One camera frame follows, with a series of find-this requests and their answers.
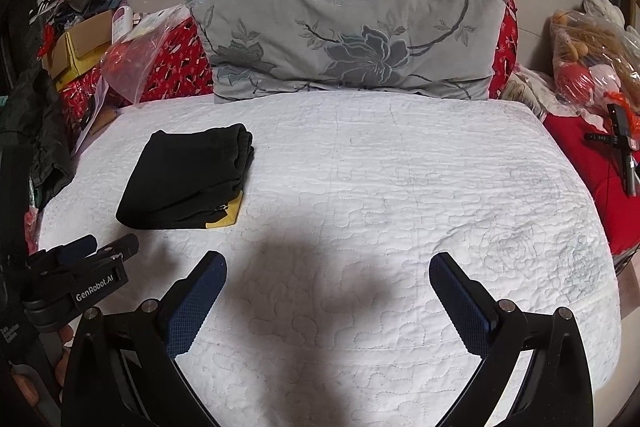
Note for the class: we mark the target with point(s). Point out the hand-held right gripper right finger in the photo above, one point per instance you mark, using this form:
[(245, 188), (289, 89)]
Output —
[(460, 302)]

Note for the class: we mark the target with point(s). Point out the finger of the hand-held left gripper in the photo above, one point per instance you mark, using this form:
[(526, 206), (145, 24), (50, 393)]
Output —
[(75, 247), (120, 247)]

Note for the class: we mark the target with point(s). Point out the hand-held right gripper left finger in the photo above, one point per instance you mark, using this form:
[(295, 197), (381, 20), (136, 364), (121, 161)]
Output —
[(197, 302)]

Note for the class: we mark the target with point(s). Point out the black pants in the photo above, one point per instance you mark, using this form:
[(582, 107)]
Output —
[(185, 177)]

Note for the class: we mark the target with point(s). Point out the yellow card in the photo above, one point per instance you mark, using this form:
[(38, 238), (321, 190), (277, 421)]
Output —
[(230, 214)]

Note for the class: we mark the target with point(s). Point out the dark jacket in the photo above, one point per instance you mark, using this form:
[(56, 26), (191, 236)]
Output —
[(40, 132)]

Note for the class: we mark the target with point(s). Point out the white quilted blanket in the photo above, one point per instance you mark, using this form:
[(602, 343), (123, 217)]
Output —
[(375, 182)]

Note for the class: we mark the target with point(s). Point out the plain red blanket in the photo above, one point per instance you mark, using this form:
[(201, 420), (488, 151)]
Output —
[(575, 167)]

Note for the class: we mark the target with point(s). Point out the clear plastic bag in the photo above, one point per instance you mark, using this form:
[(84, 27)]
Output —
[(135, 67)]

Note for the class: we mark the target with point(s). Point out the yellow box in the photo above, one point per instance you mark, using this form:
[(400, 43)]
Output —
[(70, 62)]

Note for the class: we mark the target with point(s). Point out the cardboard box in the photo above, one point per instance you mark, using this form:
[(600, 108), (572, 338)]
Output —
[(92, 32)]

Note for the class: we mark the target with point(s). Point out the beige patterned cloth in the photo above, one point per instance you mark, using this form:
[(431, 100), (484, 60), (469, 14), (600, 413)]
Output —
[(525, 92)]

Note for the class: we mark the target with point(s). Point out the white plastic bottle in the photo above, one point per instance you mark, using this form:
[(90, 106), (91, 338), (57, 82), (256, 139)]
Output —
[(122, 22)]

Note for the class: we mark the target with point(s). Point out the black tripod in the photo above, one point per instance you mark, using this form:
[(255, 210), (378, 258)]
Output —
[(625, 142)]

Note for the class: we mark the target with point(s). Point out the bag of plush toys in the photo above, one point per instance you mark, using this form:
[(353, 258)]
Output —
[(590, 57)]

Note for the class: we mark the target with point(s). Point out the grey floral pillow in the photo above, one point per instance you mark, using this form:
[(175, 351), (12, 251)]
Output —
[(350, 32)]

